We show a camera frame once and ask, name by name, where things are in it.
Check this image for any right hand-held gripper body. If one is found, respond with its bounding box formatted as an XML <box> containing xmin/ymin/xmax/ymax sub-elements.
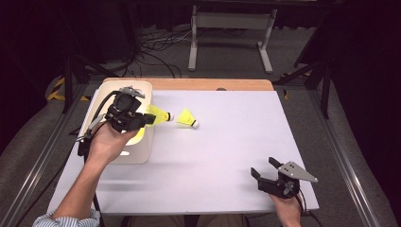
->
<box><xmin>256</xmin><ymin>161</ymin><xmax>320</xmax><ymax>201</ymax></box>

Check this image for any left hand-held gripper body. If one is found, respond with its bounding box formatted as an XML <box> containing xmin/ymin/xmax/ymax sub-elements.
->
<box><xmin>104</xmin><ymin>85</ymin><xmax>147</xmax><ymax>133</ymax></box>

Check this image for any white plastic bin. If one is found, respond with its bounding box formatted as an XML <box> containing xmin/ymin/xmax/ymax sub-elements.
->
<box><xmin>78</xmin><ymin>79</ymin><xmax>156</xmax><ymax>165</ymax></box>

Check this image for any person's right hand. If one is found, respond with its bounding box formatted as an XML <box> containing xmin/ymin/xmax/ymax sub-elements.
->
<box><xmin>269</xmin><ymin>192</ymin><xmax>304</xmax><ymax>227</ymax></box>

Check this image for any person's left hand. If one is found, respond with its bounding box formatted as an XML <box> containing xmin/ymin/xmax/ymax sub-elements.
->
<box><xmin>86</xmin><ymin>124</ymin><xmax>140</xmax><ymax>166</ymax></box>

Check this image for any black tripod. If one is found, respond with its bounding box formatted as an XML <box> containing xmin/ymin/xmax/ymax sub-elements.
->
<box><xmin>61</xmin><ymin>53</ymin><xmax>121</xmax><ymax>114</ymax></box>

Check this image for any black metal stand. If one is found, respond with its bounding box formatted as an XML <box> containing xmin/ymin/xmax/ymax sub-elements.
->
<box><xmin>272</xmin><ymin>60</ymin><xmax>332</xmax><ymax>120</ymax></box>

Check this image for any striped shirt sleeve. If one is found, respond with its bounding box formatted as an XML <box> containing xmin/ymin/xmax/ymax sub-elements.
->
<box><xmin>32</xmin><ymin>208</ymin><xmax>102</xmax><ymax>227</ymax></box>

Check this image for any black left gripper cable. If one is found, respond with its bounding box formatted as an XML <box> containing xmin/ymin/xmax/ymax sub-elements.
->
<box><xmin>77</xmin><ymin>90</ymin><xmax>122</xmax><ymax>227</ymax></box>

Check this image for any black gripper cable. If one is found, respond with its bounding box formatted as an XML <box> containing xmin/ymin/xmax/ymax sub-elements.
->
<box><xmin>294</xmin><ymin>188</ymin><xmax>324</xmax><ymax>227</ymax></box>
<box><xmin>77</xmin><ymin>90</ymin><xmax>122</xmax><ymax>227</ymax></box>

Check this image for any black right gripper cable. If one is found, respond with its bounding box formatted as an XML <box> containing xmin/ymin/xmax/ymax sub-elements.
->
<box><xmin>294</xmin><ymin>188</ymin><xmax>324</xmax><ymax>227</ymax></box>

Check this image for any grey cable plug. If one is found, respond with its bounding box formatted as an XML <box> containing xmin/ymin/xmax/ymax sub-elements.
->
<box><xmin>86</xmin><ymin>113</ymin><xmax>106</xmax><ymax>131</ymax></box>

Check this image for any metal floor rail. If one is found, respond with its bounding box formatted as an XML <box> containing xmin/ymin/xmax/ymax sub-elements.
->
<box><xmin>306</xmin><ymin>89</ymin><xmax>384</xmax><ymax>227</ymax></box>
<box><xmin>0</xmin><ymin>83</ymin><xmax>93</xmax><ymax>227</ymax></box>

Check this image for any tangle of black floor cables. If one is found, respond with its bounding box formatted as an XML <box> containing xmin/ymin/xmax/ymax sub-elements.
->
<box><xmin>138</xmin><ymin>26</ymin><xmax>193</xmax><ymax>79</ymax></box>

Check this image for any metal frame stand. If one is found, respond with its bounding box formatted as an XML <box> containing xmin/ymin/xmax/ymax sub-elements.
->
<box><xmin>187</xmin><ymin>4</ymin><xmax>278</xmax><ymax>75</ymax></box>

